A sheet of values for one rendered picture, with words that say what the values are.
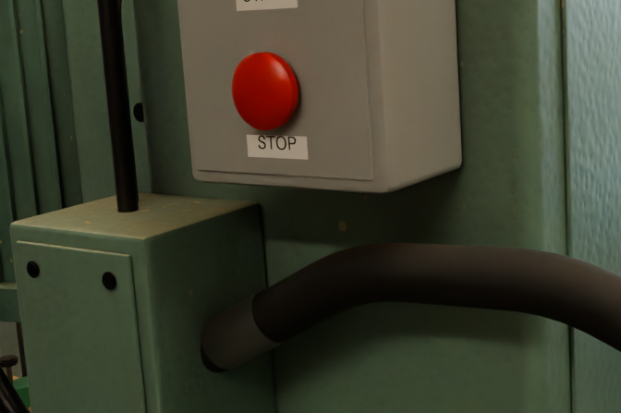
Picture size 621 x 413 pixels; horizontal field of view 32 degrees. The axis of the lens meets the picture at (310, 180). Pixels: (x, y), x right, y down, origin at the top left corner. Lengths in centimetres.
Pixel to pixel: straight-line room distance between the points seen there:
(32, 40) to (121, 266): 25
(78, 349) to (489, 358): 18
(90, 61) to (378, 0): 28
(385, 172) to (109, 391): 17
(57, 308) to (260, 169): 13
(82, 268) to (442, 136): 17
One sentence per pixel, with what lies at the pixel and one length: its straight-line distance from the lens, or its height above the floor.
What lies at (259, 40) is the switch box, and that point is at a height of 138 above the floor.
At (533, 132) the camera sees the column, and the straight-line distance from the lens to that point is 44.
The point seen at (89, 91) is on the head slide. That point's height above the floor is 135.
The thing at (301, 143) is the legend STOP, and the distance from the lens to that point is 42.
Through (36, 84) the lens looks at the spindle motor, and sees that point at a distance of 69.
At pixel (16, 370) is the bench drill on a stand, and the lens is 330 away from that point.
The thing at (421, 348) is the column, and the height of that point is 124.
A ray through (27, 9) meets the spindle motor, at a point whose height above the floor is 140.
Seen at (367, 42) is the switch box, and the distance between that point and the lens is 40.
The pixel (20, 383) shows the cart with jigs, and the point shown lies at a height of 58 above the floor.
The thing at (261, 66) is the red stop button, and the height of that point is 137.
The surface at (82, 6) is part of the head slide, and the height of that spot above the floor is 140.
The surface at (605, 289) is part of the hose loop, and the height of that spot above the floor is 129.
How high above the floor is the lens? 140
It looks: 10 degrees down
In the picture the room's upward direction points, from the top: 4 degrees counter-clockwise
